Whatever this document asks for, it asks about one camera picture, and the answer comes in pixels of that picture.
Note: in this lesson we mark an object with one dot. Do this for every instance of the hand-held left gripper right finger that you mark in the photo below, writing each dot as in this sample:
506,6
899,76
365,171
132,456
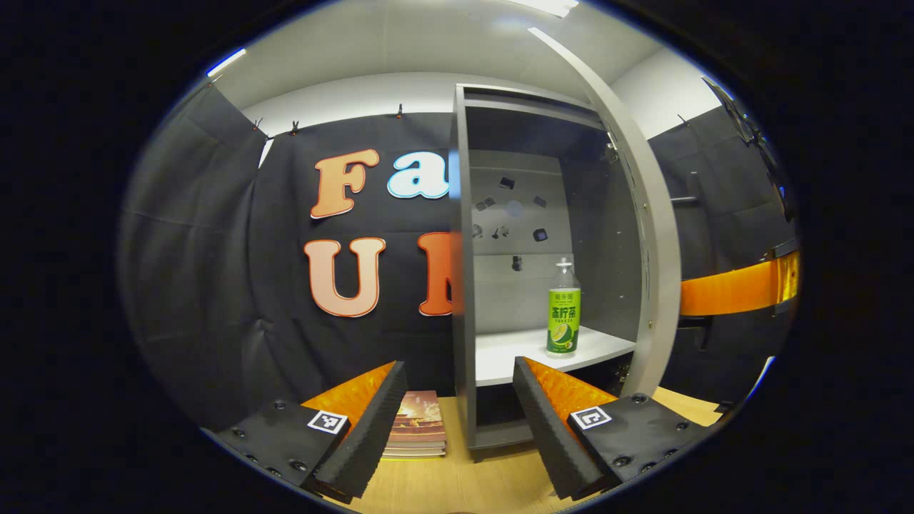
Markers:
550,435

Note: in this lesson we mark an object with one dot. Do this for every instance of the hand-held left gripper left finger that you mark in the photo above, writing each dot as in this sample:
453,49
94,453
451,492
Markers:
371,435

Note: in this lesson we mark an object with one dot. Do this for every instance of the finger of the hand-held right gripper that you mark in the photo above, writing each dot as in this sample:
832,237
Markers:
728,293

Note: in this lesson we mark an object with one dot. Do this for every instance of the green label plastic bottle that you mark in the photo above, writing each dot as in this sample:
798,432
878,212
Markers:
563,321

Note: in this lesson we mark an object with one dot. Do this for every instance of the grey cabinet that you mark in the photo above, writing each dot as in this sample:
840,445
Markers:
463,285

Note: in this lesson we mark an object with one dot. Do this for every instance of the stack of books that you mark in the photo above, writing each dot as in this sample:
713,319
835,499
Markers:
421,425

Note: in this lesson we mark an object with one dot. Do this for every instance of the black backdrop cloth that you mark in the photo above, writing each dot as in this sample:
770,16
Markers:
214,285

